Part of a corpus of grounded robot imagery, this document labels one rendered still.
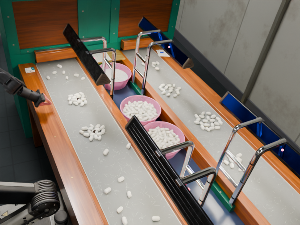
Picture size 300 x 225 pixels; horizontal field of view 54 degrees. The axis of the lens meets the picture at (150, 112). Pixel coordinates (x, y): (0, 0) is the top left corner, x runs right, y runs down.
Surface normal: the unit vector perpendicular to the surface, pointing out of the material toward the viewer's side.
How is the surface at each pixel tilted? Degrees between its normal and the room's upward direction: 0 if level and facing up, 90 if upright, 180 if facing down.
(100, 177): 0
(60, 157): 0
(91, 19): 90
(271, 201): 0
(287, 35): 90
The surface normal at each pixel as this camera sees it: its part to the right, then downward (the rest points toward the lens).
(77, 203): 0.13, -0.76
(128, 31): 0.47, 0.61
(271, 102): -0.91, 0.17
